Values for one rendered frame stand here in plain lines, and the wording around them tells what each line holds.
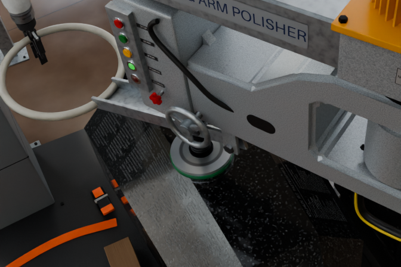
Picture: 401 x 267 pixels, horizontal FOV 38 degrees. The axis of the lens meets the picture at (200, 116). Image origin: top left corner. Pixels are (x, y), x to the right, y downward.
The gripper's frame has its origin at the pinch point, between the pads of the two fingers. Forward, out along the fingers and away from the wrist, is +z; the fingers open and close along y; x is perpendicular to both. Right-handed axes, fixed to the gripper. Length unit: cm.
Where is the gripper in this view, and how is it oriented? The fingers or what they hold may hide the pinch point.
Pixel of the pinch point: (39, 53)
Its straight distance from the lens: 253.9
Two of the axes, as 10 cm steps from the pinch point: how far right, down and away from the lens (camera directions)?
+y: 6.4, 5.8, -5.1
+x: 7.7, -5.4, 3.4
